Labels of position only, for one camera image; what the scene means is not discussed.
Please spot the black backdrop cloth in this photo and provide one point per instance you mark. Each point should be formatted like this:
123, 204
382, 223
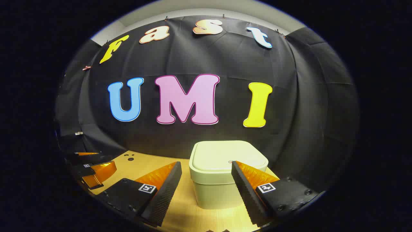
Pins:
231, 96

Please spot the green desktop garbage bin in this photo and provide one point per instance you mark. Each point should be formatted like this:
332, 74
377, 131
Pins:
212, 154

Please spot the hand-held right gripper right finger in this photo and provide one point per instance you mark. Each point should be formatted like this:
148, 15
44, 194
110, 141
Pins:
246, 196

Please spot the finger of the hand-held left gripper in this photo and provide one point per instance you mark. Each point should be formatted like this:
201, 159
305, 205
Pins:
93, 158
103, 170

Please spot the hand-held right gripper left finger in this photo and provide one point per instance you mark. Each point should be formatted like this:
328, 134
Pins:
165, 193

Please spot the wooden desktop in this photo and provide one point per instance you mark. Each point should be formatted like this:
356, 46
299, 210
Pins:
193, 219

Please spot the small copper clip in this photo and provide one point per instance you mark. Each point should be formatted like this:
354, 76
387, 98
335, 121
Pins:
86, 68

